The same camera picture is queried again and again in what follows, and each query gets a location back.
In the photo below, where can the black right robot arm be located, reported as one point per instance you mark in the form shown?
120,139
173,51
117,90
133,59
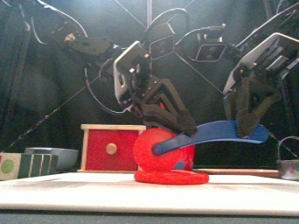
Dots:
272,20

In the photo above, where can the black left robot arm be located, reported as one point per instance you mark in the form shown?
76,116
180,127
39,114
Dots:
57,26

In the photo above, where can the flat red dough disc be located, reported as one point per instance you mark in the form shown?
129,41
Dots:
171,178

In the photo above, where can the wooden box with red front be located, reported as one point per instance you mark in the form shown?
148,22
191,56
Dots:
97,140

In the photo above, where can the red plastic cup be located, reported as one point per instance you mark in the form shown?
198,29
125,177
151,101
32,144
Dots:
188,157

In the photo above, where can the brown wooden rod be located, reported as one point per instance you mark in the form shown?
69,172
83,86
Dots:
240,172

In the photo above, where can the small metal bucket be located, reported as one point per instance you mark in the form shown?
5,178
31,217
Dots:
288,169

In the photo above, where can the white cutting board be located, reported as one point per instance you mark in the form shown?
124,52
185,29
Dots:
116,195

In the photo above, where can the green and white patterned block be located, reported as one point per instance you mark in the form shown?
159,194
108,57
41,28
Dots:
27,166

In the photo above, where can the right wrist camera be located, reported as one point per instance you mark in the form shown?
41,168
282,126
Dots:
210,51

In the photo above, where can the vertical metal frame pole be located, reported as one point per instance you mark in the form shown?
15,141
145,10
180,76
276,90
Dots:
148,11

